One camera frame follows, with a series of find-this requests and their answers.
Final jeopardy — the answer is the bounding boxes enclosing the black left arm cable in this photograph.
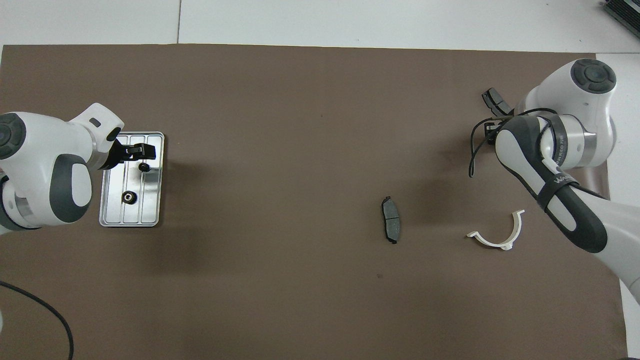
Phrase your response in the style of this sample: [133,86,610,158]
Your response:
[0,281,75,360]

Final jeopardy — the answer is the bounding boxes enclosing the white curved plastic bracket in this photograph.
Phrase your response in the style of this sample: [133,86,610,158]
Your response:
[466,209,526,251]

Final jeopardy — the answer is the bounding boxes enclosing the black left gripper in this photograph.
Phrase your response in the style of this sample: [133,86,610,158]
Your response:
[102,139,157,170]

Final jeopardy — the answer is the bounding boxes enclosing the dark ribbed device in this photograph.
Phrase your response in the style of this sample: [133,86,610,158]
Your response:
[602,0,640,27]

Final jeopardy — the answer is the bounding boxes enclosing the silver metal tray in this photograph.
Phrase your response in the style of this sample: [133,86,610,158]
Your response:
[98,131,165,228]

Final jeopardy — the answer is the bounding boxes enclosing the brown table mat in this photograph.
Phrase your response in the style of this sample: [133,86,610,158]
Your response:
[0,44,628,360]

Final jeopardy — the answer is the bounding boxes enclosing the grey brake pad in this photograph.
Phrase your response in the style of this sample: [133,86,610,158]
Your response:
[481,87,513,117]
[381,196,402,245]

